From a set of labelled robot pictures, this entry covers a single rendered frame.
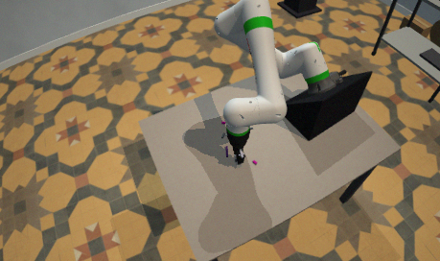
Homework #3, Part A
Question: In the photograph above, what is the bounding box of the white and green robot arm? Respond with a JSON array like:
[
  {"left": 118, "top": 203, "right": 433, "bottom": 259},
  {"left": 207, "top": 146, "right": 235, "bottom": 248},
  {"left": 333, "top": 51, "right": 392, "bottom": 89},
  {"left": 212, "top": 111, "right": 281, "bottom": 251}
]
[{"left": 214, "top": 0, "right": 347, "bottom": 144}]

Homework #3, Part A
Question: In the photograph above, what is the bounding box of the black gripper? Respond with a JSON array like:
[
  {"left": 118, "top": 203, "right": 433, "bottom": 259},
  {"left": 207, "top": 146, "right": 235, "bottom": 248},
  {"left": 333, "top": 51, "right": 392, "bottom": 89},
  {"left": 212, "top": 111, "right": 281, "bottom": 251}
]
[{"left": 229, "top": 141, "right": 247, "bottom": 168}]

